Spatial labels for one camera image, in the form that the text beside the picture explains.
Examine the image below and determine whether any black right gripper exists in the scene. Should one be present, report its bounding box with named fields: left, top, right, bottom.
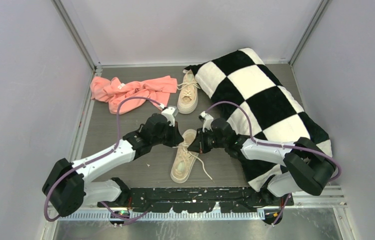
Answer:
left=189, top=126, right=228, bottom=154

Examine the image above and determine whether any beige sneaker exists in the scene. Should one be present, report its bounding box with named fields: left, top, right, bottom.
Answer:
left=170, top=129, right=214, bottom=184
left=177, top=70, right=201, bottom=115

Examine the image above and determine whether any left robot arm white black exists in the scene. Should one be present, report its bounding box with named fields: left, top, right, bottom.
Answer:
left=42, top=107, right=184, bottom=217

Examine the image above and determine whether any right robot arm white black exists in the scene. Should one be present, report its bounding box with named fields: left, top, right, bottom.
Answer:
left=187, top=118, right=337, bottom=206

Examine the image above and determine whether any black white checkered pillow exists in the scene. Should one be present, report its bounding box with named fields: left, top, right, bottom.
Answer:
left=184, top=47, right=333, bottom=193

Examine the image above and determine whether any pink cloth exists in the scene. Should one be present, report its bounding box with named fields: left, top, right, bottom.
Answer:
left=90, top=75, right=178, bottom=115

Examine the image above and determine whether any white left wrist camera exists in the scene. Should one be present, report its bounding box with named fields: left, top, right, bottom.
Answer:
left=161, top=105, right=179, bottom=127

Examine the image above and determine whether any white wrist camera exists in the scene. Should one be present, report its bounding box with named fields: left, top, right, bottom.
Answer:
left=198, top=111, right=214, bottom=132
left=161, top=105, right=179, bottom=127

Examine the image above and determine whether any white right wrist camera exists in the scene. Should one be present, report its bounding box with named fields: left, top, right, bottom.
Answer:
left=198, top=111, right=214, bottom=132

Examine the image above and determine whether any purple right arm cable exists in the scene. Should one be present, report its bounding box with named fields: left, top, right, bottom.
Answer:
left=204, top=100, right=343, bottom=226

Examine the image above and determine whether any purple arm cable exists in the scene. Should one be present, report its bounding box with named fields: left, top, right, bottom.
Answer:
left=43, top=96, right=169, bottom=227
left=204, top=100, right=343, bottom=226

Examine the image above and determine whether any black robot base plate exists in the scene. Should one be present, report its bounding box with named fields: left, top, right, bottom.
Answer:
left=106, top=186, right=287, bottom=214

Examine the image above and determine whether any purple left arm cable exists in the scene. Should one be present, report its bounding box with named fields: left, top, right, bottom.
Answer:
left=43, top=96, right=169, bottom=227

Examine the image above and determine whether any aluminium front rail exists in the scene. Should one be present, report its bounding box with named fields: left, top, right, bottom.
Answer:
left=60, top=186, right=347, bottom=222

